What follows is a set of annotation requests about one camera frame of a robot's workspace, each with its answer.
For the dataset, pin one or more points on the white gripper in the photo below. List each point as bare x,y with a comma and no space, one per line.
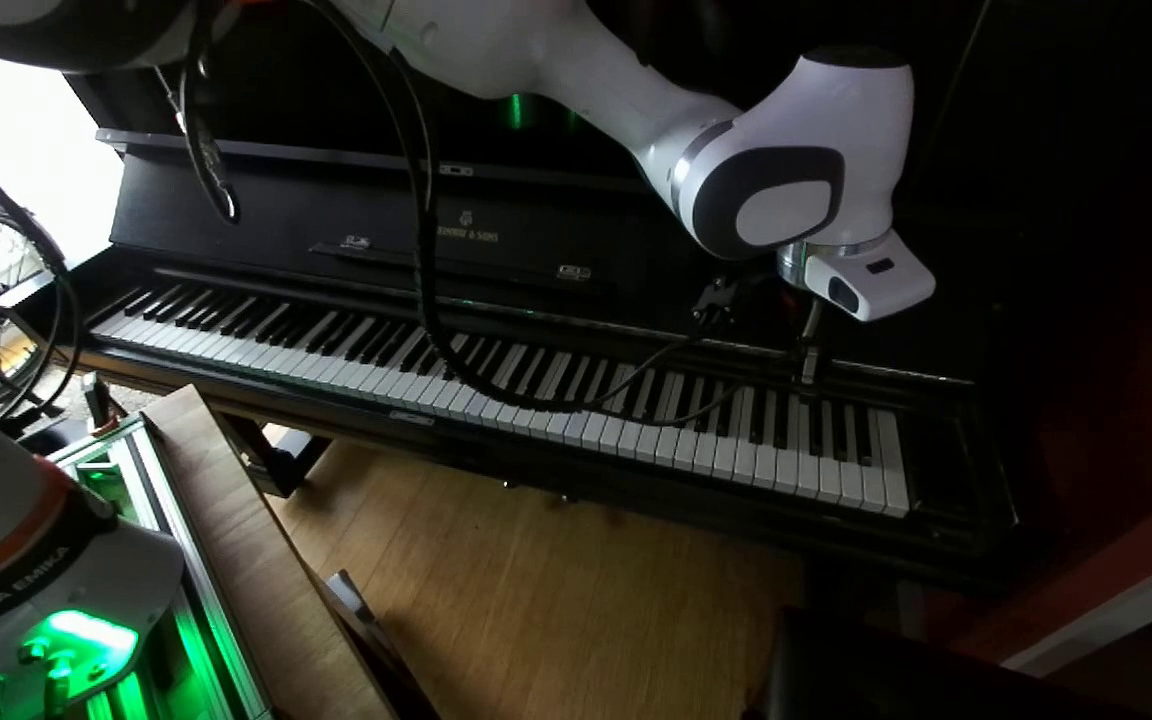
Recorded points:
871,272

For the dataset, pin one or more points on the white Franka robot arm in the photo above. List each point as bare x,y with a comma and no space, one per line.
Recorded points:
789,174

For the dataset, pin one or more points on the black upright piano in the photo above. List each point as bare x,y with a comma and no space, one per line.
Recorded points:
578,224

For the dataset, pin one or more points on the white baseboard strip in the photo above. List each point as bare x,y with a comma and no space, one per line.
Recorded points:
1139,600

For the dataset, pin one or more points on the brown wooden board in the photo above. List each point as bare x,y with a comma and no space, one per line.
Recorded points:
240,575

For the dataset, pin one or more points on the small black clamp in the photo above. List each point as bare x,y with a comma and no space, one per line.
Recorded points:
99,400

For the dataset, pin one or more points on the dark metal bracket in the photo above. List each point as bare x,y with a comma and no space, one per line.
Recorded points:
376,641

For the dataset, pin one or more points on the aluminium frame rail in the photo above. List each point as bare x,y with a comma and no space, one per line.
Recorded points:
157,494

